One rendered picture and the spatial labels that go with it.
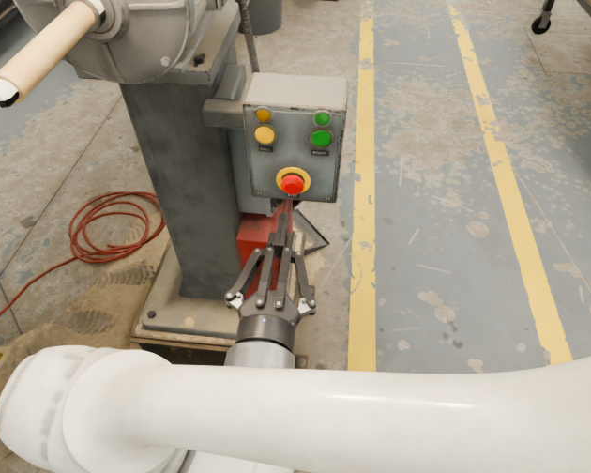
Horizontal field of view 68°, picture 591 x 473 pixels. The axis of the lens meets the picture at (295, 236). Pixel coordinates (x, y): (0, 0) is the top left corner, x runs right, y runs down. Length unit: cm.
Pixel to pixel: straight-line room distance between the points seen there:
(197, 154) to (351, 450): 83
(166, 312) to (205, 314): 13
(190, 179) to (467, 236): 139
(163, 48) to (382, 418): 59
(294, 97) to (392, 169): 167
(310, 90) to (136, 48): 26
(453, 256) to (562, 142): 113
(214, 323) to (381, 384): 117
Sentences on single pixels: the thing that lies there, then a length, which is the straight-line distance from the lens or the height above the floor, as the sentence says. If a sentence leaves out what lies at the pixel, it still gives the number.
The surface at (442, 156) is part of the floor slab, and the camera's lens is 249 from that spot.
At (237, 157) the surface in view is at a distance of 102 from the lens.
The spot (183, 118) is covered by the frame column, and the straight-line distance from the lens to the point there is 96.
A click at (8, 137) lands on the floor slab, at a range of 297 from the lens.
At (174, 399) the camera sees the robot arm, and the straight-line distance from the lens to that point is 31.
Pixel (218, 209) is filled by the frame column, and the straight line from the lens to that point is 111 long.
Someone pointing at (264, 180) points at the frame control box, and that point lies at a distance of 78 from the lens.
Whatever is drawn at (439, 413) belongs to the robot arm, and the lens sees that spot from 24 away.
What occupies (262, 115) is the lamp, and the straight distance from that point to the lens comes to 69.
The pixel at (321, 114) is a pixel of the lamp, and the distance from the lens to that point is 68.
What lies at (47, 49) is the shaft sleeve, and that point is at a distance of 59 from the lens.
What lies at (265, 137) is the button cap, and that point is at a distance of 71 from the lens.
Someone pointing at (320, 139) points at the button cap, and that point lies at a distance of 70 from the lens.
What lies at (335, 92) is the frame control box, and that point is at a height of 112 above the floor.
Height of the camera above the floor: 149
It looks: 49 degrees down
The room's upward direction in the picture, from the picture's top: straight up
